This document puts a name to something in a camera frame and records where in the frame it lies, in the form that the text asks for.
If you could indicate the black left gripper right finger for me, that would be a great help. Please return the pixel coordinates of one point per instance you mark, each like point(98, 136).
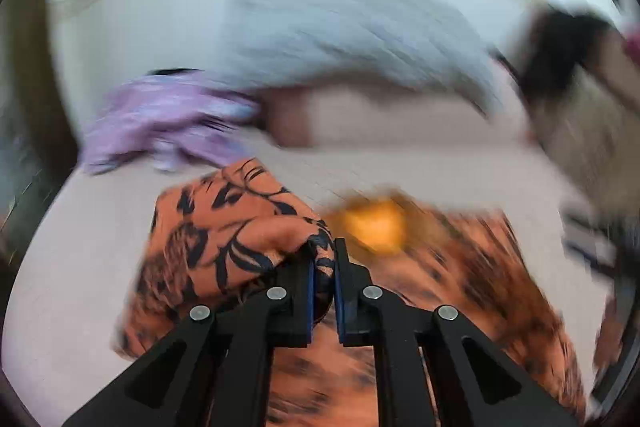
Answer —
point(434, 368)

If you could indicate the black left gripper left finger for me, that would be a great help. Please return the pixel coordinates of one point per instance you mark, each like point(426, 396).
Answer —
point(214, 368)

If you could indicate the orange black floral garment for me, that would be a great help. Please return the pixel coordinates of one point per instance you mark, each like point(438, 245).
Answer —
point(217, 239)

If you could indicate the pink quilted mattress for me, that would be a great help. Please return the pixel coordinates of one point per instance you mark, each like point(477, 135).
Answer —
point(73, 281)

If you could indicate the purple floral garment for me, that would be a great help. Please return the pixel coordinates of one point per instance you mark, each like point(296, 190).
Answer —
point(173, 116)

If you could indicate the striped floral back cushion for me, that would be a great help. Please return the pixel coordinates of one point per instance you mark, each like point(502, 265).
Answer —
point(591, 131)

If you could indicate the pink bolster cushion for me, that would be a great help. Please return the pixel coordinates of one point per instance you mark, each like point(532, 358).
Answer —
point(341, 112)

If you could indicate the grey quilted pillow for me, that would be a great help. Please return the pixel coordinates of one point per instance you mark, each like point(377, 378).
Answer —
point(420, 45)

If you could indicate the black cloth on sofa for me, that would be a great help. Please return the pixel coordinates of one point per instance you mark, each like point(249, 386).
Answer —
point(546, 53)

